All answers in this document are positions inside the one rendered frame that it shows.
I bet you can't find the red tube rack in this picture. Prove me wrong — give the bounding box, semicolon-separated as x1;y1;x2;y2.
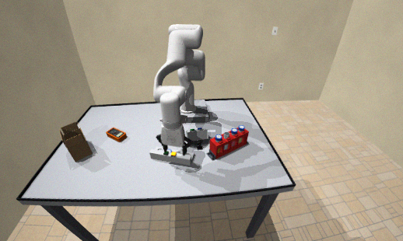
209;128;249;159

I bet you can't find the brown cardboard box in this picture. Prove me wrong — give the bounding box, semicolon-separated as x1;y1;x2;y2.
59;122;93;162

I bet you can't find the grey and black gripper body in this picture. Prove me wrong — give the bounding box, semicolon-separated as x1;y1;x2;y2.
161;124;185;147

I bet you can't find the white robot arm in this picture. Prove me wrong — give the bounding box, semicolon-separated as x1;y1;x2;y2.
153;24;205;129

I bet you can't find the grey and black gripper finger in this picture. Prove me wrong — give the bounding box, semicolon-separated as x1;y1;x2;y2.
182;136;192;155
156;134;168;152

